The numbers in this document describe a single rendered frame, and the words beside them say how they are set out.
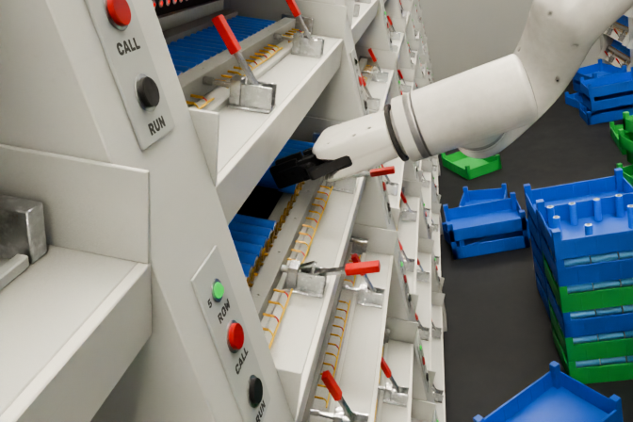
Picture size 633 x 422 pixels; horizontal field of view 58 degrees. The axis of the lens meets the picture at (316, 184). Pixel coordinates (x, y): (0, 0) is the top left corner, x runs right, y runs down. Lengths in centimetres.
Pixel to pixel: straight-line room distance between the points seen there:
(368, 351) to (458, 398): 97
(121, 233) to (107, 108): 6
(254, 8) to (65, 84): 71
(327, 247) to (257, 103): 23
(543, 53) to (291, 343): 46
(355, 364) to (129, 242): 56
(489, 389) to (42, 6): 166
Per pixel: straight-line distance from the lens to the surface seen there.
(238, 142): 45
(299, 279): 60
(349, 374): 80
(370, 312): 91
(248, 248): 64
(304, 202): 73
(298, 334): 55
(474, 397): 179
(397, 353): 115
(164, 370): 34
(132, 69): 31
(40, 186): 31
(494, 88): 68
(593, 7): 72
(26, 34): 29
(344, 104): 97
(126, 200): 29
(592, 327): 171
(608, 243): 159
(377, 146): 69
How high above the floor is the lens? 121
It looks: 20 degrees down
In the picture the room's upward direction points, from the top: 15 degrees counter-clockwise
